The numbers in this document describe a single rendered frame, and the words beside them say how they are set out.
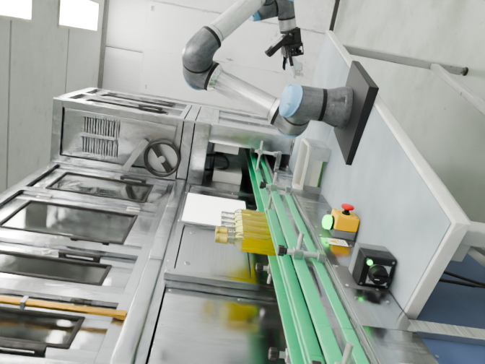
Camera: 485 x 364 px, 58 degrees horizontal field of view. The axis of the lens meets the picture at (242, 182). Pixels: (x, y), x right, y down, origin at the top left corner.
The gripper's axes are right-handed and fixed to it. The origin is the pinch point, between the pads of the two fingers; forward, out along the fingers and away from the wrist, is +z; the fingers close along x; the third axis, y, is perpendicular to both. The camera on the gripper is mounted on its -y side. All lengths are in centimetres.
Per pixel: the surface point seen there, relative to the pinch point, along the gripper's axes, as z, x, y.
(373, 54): 4, 13, 48
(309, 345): 18, -127, -38
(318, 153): 21.7, -38.8, -2.2
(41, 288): 23, -75, -106
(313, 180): 33, -41, -6
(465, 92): 14, -33, 67
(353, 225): 21, -89, -11
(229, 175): 71, 50, -30
